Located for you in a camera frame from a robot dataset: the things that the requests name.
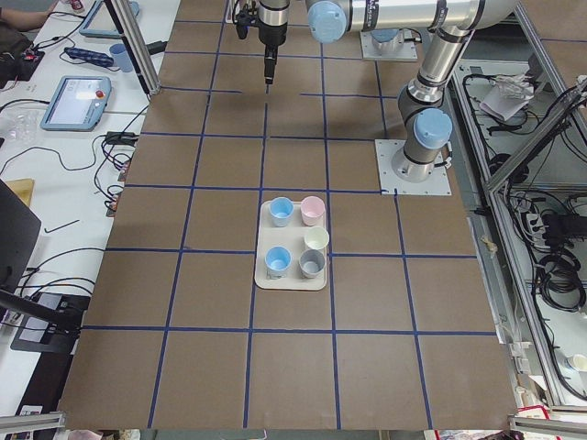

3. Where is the aluminium frame post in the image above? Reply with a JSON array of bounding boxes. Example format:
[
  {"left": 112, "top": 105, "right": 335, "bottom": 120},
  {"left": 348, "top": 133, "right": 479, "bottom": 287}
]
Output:
[{"left": 105, "top": 0, "right": 161, "bottom": 96}]

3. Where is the black monitor stand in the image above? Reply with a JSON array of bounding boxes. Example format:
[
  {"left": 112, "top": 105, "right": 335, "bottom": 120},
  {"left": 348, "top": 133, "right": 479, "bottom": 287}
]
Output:
[{"left": 1, "top": 183, "right": 90, "bottom": 354}]

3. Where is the cream plastic cup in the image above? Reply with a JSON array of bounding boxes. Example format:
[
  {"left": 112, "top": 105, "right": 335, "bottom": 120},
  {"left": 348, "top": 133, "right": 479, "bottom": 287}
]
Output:
[{"left": 304, "top": 225, "right": 330, "bottom": 251}]

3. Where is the blue power strip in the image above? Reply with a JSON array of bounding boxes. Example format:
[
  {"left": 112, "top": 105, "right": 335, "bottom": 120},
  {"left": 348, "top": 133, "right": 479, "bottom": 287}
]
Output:
[{"left": 64, "top": 47, "right": 115, "bottom": 69}]

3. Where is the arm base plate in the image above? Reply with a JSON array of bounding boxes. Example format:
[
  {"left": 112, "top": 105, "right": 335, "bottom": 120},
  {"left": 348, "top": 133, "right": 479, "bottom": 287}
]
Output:
[
  {"left": 360, "top": 29, "right": 418, "bottom": 62},
  {"left": 374, "top": 139, "right": 452, "bottom": 196}
]

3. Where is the blue plastic cup far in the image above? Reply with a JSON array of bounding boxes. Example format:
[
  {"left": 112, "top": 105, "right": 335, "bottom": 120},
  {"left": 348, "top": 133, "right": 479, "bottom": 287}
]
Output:
[{"left": 264, "top": 247, "right": 292, "bottom": 279}]

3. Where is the blue cup on desk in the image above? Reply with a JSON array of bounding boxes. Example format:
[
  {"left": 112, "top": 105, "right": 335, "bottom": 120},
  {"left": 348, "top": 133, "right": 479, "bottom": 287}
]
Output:
[{"left": 109, "top": 43, "right": 134, "bottom": 72}]

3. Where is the seated person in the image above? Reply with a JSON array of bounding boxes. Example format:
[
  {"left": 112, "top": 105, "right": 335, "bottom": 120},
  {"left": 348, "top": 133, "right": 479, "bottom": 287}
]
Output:
[{"left": 1, "top": 5, "right": 54, "bottom": 61}]

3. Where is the grey plastic cup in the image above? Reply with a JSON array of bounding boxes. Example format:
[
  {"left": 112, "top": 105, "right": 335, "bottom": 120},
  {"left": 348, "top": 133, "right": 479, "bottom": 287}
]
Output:
[{"left": 299, "top": 249, "right": 326, "bottom": 279}]

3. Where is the blue plastic cup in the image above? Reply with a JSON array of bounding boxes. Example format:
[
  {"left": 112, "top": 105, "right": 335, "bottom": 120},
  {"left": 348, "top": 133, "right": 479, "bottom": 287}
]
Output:
[
  {"left": 264, "top": 247, "right": 292, "bottom": 279},
  {"left": 269, "top": 197, "right": 294, "bottom": 227}
]

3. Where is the upper teach pendant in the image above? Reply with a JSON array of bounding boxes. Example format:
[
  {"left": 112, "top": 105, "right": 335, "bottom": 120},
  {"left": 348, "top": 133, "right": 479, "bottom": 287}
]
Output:
[{"left": 79, "top": 1, "right": 119, "bottom": 39}]

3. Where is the white compartment tray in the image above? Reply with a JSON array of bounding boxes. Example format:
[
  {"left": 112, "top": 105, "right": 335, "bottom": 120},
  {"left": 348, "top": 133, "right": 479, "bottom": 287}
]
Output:
[{"left": 254, "top": 201, "right": 328, "bottom": 291}]

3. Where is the blue plastic cup near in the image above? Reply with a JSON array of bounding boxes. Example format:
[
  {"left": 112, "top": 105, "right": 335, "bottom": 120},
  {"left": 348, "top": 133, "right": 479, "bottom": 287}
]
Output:
[{"left": 269, "top": 197, "right": 294, "bottom": 227}]

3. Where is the pink plastic cup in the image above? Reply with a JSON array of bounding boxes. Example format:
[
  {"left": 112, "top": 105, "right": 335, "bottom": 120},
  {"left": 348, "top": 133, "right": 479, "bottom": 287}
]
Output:
[{"left": 300, "top": 195, "right": 326, "bottom": 226}]

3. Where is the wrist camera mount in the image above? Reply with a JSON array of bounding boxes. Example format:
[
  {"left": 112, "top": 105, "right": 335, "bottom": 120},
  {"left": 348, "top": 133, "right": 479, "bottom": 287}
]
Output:
[{"left": 233, "top": 5, "right": 251, "bottom": 39}]

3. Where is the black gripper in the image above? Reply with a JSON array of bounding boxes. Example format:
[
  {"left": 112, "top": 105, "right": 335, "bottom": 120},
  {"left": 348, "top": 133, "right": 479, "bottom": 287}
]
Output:
[{"left": 258, "top": 0, "right": 290, "bottom": 85}]

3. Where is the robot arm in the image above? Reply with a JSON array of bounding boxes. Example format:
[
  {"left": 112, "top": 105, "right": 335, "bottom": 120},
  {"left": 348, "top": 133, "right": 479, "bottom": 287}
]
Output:
[
  {"left": 305, "top": 1, "right": 516, "bottom": 183},
  {"left": 370, "top": 28, "right": 404, "bottom": 56}
]

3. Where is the lower teach pendant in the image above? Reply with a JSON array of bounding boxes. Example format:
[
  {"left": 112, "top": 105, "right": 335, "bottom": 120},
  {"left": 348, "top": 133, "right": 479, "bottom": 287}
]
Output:
[{"left": 40, "top": 75, "right": 112, "bottom": 132}]

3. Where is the teach pendant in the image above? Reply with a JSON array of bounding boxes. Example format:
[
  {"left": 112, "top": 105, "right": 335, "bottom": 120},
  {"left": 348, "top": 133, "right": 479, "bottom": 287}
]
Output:
[
  {"left": 40, "top": 75, "right": 112, "bottom": 132},
  {"left": 79, "top": 1, "right": 119, "bottom": 39}
]

